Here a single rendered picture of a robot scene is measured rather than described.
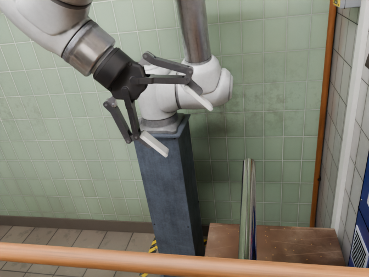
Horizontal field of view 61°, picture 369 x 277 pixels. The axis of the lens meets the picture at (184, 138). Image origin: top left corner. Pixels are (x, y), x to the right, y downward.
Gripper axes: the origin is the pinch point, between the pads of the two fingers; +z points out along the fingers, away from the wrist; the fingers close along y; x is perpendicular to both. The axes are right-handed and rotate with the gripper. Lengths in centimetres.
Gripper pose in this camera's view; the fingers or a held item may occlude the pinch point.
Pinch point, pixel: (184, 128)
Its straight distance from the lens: 63.7
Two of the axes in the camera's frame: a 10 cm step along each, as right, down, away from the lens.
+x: -0.3, 4.1, -9.1
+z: 7.5, 6.1, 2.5
